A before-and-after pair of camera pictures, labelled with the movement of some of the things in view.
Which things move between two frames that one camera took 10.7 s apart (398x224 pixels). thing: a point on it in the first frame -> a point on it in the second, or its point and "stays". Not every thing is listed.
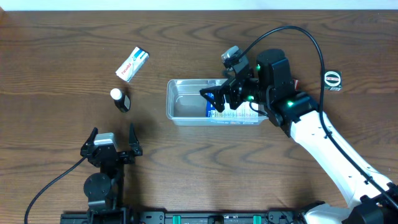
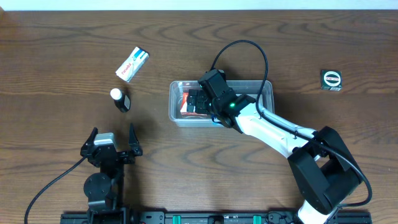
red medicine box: (296, 84) -> (183, 107)
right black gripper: (234, 92) -> (199, 103)
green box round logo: (333, 80) stays
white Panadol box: (132, 64) stays
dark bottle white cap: (122, 100) stays
